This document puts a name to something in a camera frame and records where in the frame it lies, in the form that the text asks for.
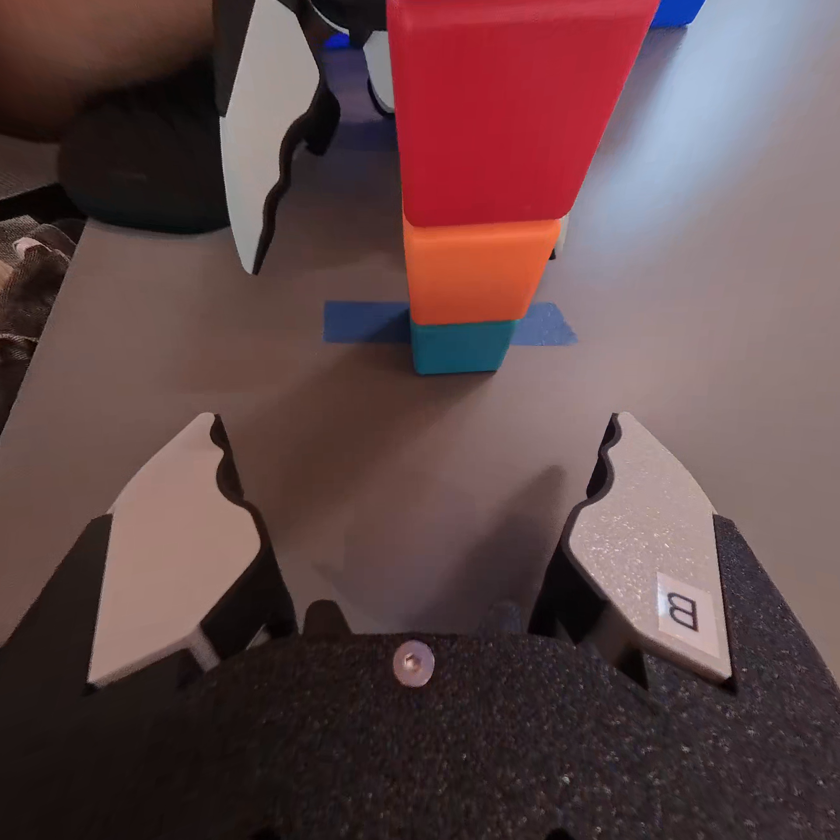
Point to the black textured armrest pad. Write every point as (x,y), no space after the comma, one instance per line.
(145,164)

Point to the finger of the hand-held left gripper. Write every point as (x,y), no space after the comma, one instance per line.
(263,118)
(378,72)

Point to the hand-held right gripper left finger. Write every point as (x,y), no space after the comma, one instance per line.
(171,551)

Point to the orange foam cube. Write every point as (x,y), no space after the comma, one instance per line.
(479,269)

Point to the person's left forearm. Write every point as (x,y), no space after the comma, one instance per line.
(92,53)

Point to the teal foam cube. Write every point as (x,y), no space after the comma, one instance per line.
(460,348)

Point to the blue tape strip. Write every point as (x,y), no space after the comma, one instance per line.
(361,322)

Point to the red foam cube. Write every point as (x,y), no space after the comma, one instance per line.
(505,112)

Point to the blue plastic bin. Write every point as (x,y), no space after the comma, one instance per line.
(676,11)

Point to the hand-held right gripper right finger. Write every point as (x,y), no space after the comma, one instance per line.
(643,538)

